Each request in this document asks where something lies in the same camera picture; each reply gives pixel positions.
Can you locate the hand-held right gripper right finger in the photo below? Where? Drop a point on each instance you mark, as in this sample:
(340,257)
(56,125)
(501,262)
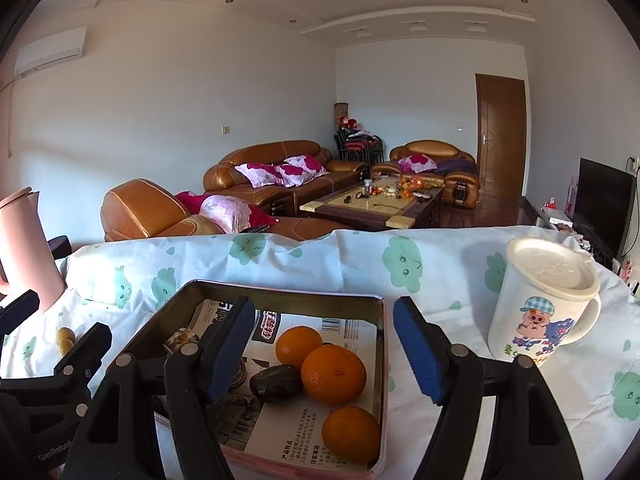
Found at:
(417,355)

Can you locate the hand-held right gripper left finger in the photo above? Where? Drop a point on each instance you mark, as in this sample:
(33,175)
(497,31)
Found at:
(230,350)

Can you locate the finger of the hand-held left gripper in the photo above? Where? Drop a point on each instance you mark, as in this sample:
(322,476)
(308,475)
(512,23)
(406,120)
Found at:
(20,310)
(90,350)

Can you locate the dark purple passion fruit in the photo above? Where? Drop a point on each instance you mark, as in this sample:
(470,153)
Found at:
(276,383)

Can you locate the orange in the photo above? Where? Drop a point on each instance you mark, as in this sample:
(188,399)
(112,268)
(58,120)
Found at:
(298,347)
(334,375)
(351,435)

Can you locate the pink tin box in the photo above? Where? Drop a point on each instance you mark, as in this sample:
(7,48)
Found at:
(360,465)

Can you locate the small tan fruit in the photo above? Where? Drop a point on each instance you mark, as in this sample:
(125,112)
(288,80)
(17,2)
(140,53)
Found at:
(65,341)

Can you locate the pink kettle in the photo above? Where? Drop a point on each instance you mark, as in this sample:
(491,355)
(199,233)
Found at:
(25,250)

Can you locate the white green-printed tablecloth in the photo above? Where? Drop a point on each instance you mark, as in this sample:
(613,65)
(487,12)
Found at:
(450,270)

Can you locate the printed paper leaflet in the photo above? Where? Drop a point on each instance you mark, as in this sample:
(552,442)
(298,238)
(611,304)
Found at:
(290,430)

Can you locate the white cartoon cup with lid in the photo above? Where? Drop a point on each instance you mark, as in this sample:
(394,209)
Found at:
(540,310)

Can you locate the pale pink pillow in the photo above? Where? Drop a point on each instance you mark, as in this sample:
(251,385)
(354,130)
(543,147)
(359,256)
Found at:
(227,212)

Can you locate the brown leather armchair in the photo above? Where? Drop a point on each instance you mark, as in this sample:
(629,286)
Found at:
(430,149)
(145,210)

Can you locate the magenta blanket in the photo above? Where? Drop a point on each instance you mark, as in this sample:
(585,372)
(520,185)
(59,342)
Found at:
(192,202)

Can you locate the wooden coffee table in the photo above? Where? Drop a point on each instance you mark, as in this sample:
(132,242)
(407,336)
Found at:
(365,207)

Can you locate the white magenta floral pillow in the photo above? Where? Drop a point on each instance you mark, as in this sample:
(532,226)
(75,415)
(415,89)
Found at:
(260,175)
(305,167)
(417,162)

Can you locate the dark television stand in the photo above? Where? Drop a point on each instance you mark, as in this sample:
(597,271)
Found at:
(545,215)

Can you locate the purple blanket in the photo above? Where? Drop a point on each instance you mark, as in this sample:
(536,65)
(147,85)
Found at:
(455,166)

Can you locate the brown leather three-seat sofa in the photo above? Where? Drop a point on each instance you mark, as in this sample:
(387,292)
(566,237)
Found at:
(300,160)

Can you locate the stacked dark chairs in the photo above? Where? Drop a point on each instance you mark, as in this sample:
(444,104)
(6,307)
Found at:
(360,147)

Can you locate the brown wooden door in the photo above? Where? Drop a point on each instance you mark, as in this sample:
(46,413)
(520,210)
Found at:
(500,135)

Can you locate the black television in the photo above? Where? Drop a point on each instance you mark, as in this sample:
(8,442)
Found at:
(602,205)

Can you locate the tall woven vase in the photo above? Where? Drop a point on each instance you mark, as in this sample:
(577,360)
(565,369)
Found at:
(340,115)

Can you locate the white air conditioner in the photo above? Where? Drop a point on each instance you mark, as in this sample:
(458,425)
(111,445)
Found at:
(50,52)

